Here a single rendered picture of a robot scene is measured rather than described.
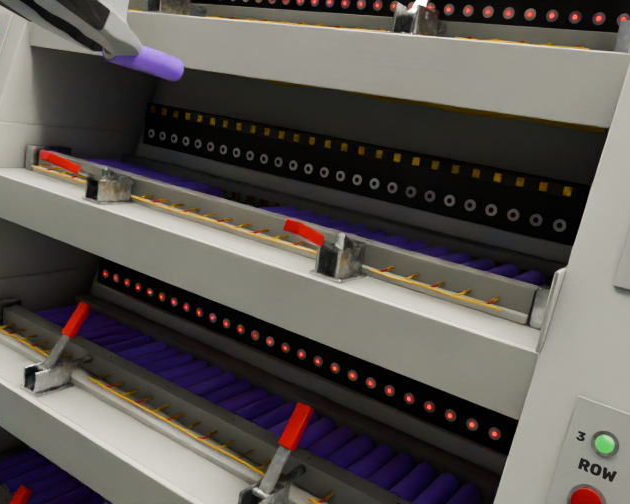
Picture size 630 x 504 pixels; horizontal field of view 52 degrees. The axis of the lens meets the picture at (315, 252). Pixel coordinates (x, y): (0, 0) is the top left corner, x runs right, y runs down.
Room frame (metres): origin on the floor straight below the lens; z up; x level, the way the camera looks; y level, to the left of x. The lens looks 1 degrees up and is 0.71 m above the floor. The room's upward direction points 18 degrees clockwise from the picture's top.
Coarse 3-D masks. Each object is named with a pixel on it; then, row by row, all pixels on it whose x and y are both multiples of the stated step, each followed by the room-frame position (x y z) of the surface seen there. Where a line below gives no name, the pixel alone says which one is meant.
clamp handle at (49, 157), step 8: (48, 152) 0.55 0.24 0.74; (48, 160) 0.55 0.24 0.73; (56, 160) 0.56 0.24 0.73; (64, 160) 0.57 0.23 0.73; (64, 168) 0.57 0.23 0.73; (72, 168) 0.57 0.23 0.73; (104, 168) 0.61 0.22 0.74; (88, 176) 0.59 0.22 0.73; (96, 176) 0.60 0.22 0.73; (104, 176) 0.61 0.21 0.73
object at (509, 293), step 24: (48, 168) 0.72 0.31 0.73; (96, 168) 0.67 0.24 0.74; (144, 192) 0.63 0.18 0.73; (168, 192) 0.62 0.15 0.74; (192, 192) 0.61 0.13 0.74; (216, 216) 0.59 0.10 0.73; (240, 216) 0.57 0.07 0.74; (264, 216) 0.55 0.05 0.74; (288, 240) 0.54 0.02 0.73; (360, 240) 0.51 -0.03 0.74; (384, 264) 0.50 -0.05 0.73; (408, 264) 0.48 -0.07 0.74; (432, 264) 0.47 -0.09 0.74; (456, 264) 0.48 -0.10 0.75; (432, 288) 0.46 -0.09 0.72; (456, 288) 0.46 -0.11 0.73; (480, 288) 0.45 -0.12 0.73; (504, 288) 0.45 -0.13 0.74; (528, 288) 0.44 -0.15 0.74; (528, 312) 0.44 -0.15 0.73
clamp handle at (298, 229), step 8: (288, 224) 0.42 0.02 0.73; (296, 224) 0.42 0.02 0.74; (304, 224) 0.42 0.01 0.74; (288, 232) 0.42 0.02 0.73; (296, 232) 0.41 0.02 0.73; (304, 232) 0.42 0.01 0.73; (312, 232) 0.43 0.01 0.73; (304, 240) 0.44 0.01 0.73; (312, 240) 0.43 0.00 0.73; (320, 240) 0.44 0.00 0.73; (336, 240) 0.48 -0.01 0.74; (344, 240) 0.47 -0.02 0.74; (328, 248) 0.46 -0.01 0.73; (336, 248) 0.46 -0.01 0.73; (344, 248) 0.47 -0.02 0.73
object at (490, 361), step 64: (0, 128) 0.70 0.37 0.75; (64, 128) 0.76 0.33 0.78; (0, 192) 0.67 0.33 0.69; (64, 192) 0.63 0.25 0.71; (320, 192) 0.68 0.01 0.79; (128, 256) 0.57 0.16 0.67; (192, 256) 0.53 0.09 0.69; (256, 256) 0.50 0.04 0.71; (320, 320) 0.47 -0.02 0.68; (384, 320) 0.44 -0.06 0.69; (448, 320) 0.42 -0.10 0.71; (448, 384) 0.42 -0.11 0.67; (512, 384) 0.39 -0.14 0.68
